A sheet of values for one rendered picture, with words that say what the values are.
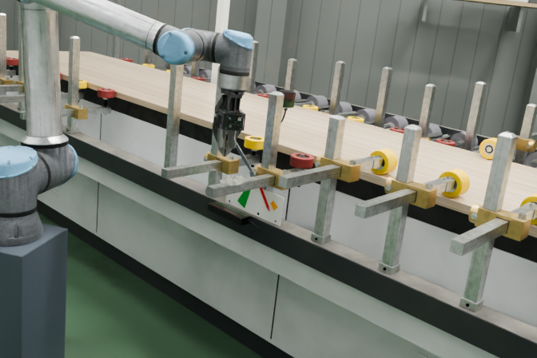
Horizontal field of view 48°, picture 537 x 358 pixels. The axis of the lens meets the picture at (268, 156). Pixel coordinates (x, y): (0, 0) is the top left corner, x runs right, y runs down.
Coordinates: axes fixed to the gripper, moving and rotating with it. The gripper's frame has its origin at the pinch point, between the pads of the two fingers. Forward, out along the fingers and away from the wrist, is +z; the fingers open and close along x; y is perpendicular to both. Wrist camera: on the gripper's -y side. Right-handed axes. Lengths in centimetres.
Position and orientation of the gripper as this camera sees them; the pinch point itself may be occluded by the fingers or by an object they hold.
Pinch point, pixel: (224, 151)
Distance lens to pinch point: 187.2
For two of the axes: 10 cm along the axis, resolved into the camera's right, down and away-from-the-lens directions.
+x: 9.5, 0.4, 3.0
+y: 2.8, 2.8, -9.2
